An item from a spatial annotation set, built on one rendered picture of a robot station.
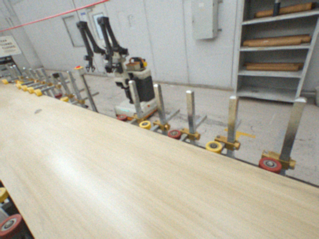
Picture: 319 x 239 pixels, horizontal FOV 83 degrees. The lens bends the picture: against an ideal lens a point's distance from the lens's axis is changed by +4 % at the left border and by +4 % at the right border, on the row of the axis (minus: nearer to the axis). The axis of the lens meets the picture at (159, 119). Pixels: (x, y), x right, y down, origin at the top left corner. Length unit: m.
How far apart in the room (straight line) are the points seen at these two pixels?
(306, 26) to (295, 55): 0.38
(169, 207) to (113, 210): 0.22
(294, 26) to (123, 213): 3.29
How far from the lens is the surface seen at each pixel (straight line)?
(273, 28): 3.52
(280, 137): 1.23
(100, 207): 0.83
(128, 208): 0.78
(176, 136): 1.04
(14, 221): 1.01
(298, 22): 3.48
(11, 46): 4.90
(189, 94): 1.03
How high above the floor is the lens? 1.52
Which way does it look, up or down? 30 degrees down
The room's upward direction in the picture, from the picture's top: 10 degrees counter-clockwise
